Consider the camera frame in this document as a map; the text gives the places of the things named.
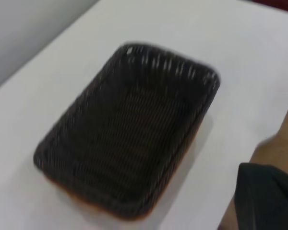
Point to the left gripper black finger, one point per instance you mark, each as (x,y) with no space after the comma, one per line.
(266,203)

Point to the dark brown wicker basket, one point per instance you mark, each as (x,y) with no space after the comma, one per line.
(129,134)

